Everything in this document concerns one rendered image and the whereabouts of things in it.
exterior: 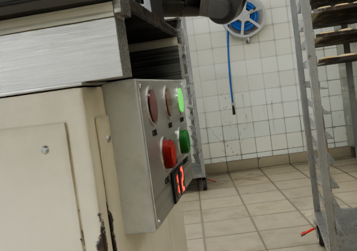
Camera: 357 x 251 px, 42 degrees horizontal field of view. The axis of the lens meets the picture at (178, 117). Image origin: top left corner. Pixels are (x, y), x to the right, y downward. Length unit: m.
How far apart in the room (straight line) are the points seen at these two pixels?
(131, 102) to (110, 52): 0.06
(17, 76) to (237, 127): 4.11
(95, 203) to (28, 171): 0.06
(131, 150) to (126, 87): 0.06
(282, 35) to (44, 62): 4.21
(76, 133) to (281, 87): 4.19
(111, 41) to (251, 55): 4.13
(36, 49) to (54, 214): 0.13
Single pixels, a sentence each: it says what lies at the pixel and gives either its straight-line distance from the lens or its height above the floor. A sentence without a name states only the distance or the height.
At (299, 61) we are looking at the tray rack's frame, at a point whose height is 0.89.
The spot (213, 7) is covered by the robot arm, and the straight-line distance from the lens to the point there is 0.84.
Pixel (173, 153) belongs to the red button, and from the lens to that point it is 0.47.
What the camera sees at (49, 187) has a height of 0.76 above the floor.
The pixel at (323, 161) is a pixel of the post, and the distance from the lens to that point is 1.74.
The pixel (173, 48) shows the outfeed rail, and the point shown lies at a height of 0.88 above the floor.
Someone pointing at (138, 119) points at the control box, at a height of 0.80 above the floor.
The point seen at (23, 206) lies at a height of 0.75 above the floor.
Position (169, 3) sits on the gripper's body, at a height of 0.98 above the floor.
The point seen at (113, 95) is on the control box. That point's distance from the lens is 0.41.
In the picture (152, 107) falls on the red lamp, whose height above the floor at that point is 0.81.
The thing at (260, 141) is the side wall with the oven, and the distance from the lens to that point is 4.51.
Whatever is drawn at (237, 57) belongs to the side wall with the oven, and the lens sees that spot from 4.47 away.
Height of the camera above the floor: 0.82
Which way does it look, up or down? 3 degrees down
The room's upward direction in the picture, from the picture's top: 8 degrees counter-clockwise
